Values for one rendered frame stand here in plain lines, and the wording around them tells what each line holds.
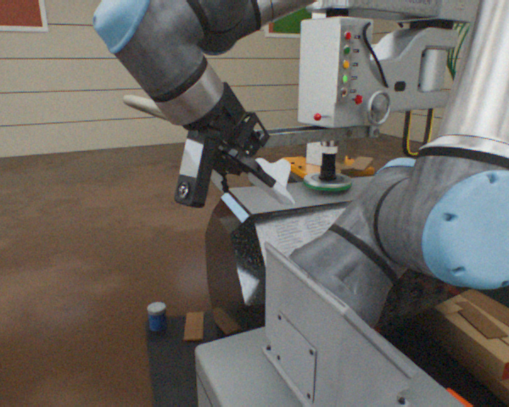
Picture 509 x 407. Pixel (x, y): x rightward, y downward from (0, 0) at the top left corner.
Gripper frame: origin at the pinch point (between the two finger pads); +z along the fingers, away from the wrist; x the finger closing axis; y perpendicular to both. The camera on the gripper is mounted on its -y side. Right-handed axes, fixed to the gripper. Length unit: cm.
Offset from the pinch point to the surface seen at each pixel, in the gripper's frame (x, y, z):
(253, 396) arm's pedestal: -1.8, -26.9, 23.7
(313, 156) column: 108, 117, 132
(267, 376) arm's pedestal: -0.4, -22.4, 27.2
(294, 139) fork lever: 52, 60, 52
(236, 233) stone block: 63, 20, 64
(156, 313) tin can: 131, -18, 111
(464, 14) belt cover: 21, 165, 75
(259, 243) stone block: 52, 19, 65
